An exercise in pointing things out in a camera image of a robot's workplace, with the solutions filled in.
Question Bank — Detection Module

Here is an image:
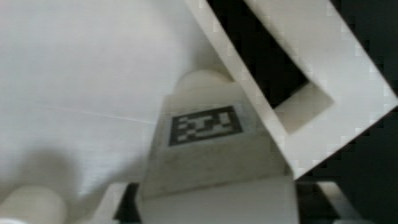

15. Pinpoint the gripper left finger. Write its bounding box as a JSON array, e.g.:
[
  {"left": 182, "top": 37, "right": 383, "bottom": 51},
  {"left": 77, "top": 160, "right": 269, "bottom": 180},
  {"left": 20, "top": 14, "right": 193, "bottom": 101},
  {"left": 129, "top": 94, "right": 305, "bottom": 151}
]
[{"left": 90, "top": 183, "right": 143, "bottom": 224}]

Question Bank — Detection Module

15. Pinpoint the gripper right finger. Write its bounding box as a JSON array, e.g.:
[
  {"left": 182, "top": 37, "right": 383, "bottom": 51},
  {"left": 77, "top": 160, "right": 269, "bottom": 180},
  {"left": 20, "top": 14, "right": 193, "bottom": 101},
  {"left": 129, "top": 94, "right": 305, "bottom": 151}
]
[{"left": 297, "top": 181, "right": 374, "bottom": 224}]

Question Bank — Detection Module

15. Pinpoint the white table leg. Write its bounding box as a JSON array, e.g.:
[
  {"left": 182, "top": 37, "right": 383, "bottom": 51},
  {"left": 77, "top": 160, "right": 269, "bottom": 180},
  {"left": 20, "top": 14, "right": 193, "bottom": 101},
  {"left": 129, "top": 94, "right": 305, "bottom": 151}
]
[{"left": 138, "top": 70, "right": 299, "bottom": 224}]

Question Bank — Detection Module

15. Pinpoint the white square table top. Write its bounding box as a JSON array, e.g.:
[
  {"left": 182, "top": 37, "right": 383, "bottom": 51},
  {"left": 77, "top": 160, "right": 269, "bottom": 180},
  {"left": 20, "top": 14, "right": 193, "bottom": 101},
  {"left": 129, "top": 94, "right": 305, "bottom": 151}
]
[{"left": 0, "top": 0, "right": 264, "bottom": 224}]

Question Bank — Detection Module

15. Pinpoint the white right fence wall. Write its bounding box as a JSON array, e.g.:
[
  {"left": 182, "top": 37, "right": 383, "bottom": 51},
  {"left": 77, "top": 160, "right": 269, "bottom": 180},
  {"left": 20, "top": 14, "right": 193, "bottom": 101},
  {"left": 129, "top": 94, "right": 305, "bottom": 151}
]
[{"left": 242, "top": 0, "right": 398, "bottom": 181}]

